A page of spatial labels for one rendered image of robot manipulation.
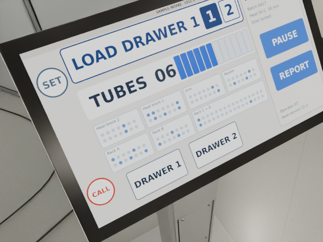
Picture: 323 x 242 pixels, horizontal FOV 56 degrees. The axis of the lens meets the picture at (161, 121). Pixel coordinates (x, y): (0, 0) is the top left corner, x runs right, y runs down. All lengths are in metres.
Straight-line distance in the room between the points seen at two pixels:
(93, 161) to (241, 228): 1.17
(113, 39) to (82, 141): 0.15
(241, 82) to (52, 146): 0.32
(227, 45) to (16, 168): 1.61
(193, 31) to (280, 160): 1.37
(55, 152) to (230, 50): 0.32
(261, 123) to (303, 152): 1.31
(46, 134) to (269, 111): 0.37
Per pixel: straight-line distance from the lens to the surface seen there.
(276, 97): 0.57
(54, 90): 0.44
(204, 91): 0.50
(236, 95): 0.52
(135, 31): 0.47
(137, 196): 0.48
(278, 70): 0.58
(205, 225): 1.03
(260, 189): 1.66
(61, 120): 0.44
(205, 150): 0.50
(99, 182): 0.46
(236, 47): 0.53
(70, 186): 0.46
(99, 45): 0.45
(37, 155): 1.95
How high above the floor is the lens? 1.40
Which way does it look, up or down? 47 degrees down
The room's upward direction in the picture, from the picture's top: 6 degrees counter-clockwise
